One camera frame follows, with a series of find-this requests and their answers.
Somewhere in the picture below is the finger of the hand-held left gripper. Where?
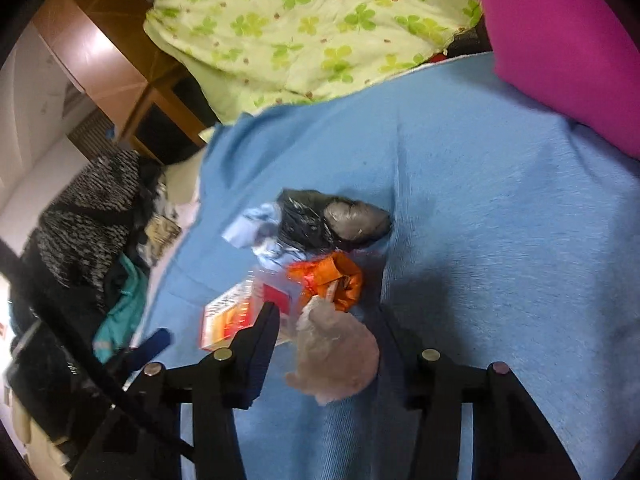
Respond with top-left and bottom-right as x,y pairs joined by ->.
117,328 -> 172,377

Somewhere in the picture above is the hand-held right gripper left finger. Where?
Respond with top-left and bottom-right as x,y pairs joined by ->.
70,301 -> 281,480

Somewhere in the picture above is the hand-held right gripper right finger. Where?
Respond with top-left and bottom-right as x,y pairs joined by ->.
377,304 -> 582,480

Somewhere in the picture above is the red and white box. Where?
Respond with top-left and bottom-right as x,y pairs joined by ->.
201,280 -> 293,352

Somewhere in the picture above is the pinkish plastic wad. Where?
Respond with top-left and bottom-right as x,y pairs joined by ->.
285,296 -> 381,406

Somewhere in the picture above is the orange wrapper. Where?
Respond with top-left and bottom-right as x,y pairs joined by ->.
287,251 -> 364,313

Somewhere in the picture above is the light blue face mask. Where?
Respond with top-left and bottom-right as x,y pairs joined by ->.
221,201 -> 296,273

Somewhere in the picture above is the black plastic bag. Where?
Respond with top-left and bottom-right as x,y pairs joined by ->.
276,188 -> 392,253

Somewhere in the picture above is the teal garment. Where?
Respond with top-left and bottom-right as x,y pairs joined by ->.
92,255 -> 149,363

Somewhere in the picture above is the beige patterned cloth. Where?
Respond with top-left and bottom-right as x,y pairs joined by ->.
145,215 -> 182,261

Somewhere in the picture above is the white sheet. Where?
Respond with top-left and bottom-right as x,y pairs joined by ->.
147,199 -> 202,281

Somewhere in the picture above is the black and white speckled garment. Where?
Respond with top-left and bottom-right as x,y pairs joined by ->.
22,150 -> 143,288

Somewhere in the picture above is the cream pillow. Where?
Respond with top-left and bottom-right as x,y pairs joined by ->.
166,157 -> 204,206

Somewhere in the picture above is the blue blanket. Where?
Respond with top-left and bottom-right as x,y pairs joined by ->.
107,52 -> 640,480

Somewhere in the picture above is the brown wooden cabinet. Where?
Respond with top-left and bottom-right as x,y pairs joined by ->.
32,0 -> 216,166

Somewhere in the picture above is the green clover print quilt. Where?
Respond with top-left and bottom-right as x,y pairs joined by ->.
143,0 -> 483,123

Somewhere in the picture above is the magenta pillow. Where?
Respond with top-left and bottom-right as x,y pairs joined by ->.
462,0 -> 640,161

